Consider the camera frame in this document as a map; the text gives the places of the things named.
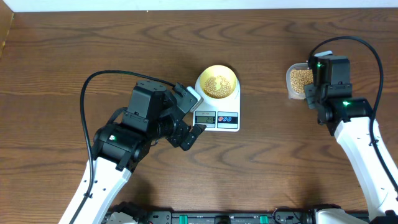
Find soybeans in container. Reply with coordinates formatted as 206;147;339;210
290;69;313;93

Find soybeans in bowl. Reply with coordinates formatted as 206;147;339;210
204;76;233;99

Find white digital kitchen scale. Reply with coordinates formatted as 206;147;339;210
193;75;241;132

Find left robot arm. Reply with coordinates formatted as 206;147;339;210
60;80;205;223

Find clear plastic container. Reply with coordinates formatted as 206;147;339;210
286;63;311;100

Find pale yellow bowl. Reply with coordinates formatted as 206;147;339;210
199;65;238;97

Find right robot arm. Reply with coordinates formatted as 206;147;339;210
304;52;397;223

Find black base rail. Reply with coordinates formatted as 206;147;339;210
102;202;373;224

